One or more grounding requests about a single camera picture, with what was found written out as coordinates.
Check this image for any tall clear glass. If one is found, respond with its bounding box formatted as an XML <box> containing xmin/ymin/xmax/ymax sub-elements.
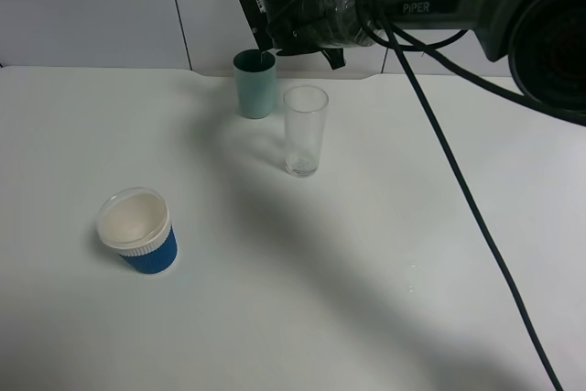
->
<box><xmin>283</xmin><ymin>85</ymin><xmax>329</xmax><ymax>178</ymax></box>

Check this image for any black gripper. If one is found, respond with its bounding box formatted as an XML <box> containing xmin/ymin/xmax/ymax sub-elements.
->
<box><xmin>265</xmin><ymin>0</ymin><xmax>374</xmax><ymax>71</ymax></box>

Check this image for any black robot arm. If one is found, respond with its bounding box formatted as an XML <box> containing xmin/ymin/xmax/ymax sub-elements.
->
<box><xmin>265</xmin><ymin>0</ymin><xmax>585</xmax><ymax>125</ymax></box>

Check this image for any teal plastic cup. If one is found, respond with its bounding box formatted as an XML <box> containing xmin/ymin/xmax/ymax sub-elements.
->
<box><xmin>233</xmin><ymin>49</ymin><xmax>277</xmax><ymax>119</ymax></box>

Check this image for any black cable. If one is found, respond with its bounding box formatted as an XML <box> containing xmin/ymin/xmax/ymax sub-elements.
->
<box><xmin>226</xmin><ymin>0</ymin><xmax>564</xmax><ymax>391</ymax></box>

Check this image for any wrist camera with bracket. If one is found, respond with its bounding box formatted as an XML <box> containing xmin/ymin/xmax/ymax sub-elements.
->
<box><xmin>239</xmin><ymin>0</ymin><xmax>273</xmax><ymax>51</ymax></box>

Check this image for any blue and white cup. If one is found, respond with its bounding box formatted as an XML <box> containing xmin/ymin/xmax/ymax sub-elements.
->
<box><xmin>96</xmin><ymin>187</ymin><xmax>178</xmax><ymax>275</ymax></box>

